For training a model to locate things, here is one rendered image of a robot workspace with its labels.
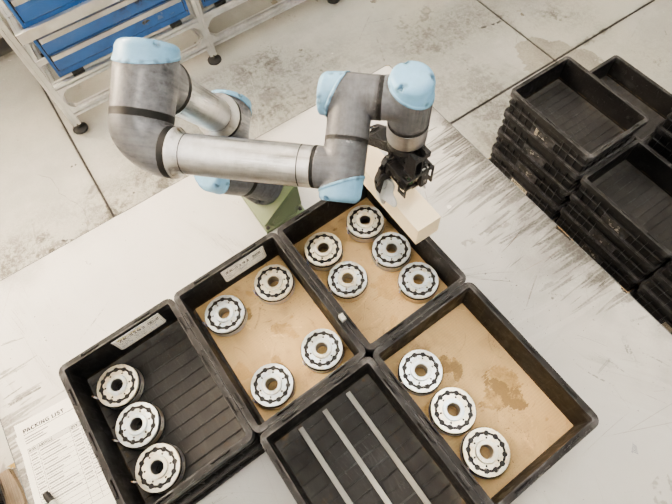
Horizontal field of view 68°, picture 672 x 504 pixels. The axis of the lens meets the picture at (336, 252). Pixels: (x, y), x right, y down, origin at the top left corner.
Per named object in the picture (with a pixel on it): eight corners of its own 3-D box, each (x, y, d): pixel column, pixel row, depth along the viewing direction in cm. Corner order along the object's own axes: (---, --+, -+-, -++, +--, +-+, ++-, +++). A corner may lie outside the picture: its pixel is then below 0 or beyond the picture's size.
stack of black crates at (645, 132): (549, 120, 235) (567, 84, 215) (595, 91, 241) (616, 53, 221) (616, 176, 219) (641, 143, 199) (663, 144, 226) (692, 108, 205)
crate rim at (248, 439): (61, 371, 116) (55, 368, 114) (174, 299, 123) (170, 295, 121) (133, 530, 101) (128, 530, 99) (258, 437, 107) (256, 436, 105)
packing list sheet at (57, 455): (7, 431, 131) (6, 430, 131) (88, 380, 136) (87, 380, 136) (48, 551, 118) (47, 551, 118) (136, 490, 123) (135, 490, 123)
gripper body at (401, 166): (402, 201, 100) (406, 165, 89) (377, 173, 104) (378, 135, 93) (432, 182, 102) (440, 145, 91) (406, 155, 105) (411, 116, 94)
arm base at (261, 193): (240, 183, 155) (215, 180, 147) (264, 144, 149) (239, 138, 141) (266, 215, 148) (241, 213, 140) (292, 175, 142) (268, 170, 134)
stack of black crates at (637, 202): (550, 223, 211) (580, 177, 181) (600, 188, 217) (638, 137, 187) (624, 295, 195) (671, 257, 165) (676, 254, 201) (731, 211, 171)
